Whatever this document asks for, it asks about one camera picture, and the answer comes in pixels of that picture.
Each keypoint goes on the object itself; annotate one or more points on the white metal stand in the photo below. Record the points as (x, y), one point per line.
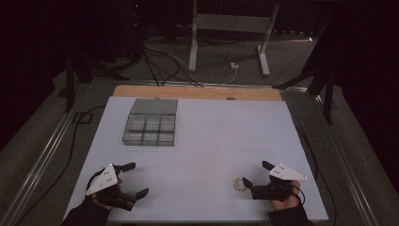
(232, 22)

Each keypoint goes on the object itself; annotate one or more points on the metal floor rail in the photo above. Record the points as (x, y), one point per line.
(44, 157)
(345, 163)

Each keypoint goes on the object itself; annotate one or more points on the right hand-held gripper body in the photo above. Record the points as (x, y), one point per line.
(276, 185)

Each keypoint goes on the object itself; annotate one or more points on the person's right hand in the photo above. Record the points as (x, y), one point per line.
(287, 201)

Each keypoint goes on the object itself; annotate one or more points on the white power adapter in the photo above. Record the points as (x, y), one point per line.
(234, 65)

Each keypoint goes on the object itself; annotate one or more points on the person's left hand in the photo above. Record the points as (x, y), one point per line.
(108, 202)

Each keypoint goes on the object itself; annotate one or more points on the clear plastic compartment box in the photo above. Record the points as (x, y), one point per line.
(150, 125)

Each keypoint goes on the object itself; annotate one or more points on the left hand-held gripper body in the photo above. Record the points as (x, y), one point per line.
(103, 181)

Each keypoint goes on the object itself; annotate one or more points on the black tripod stand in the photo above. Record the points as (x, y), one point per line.
(323, 83)
(81, 67)

